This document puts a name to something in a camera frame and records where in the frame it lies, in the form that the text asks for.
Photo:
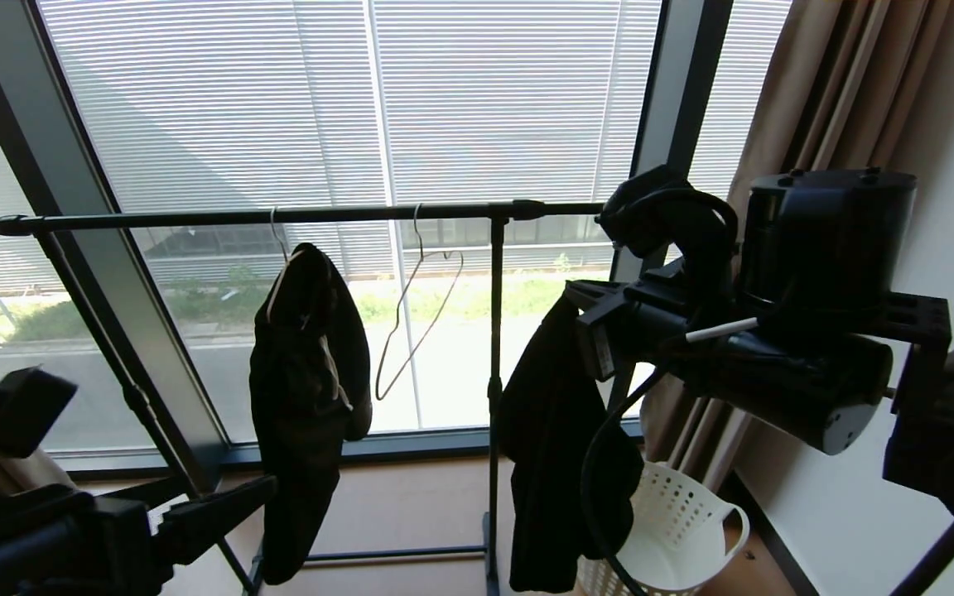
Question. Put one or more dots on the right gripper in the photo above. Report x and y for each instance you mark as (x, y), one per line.
(800, 389)

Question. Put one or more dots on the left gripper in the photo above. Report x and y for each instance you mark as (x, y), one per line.
(46, 546)

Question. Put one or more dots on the black garment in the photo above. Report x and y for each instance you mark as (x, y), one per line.
(303, 397)
(551, 463)

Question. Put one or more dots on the pink clothes hanger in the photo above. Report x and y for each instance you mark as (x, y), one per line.
(419, 240)
(278, 240)

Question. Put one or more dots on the white laundry basket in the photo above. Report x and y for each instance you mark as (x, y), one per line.
(684, 530)

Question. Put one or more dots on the black clothes rack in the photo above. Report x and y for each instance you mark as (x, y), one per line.
(195, 218)

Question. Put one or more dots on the window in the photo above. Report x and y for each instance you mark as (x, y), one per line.
(320, 108)

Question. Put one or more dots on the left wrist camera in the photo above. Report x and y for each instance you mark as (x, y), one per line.
(30, 410)

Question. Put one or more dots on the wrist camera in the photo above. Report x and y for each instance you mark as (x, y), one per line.
(651, 215)
(30, 410)

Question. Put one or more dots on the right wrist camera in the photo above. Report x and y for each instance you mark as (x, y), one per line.
(651, 215)

